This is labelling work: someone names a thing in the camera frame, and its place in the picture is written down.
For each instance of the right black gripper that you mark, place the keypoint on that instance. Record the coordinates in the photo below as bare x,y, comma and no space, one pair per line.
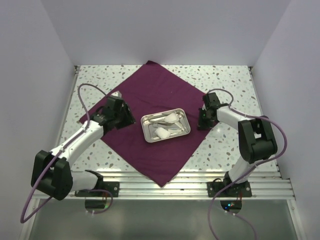
201,125

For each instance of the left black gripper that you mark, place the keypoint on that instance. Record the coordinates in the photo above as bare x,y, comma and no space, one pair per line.
129,119

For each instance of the steel hemostat forceps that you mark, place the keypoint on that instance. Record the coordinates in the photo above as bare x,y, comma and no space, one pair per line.
170,129

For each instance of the stainless steel tray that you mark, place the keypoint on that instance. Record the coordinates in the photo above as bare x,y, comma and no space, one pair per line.
148,130

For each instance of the white gauze pad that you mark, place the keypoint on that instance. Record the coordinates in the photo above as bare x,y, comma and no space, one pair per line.
171,118
162,133

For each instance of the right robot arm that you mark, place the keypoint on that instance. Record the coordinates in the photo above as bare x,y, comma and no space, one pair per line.
256,139

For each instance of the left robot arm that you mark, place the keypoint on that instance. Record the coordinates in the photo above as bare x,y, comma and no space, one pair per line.
52,174

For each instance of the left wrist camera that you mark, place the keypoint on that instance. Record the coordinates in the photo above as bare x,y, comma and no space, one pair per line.
116,94

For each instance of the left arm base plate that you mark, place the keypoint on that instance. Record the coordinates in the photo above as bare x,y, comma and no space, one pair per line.
110,188

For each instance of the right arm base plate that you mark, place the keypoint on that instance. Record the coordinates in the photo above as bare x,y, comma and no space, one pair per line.
236,190

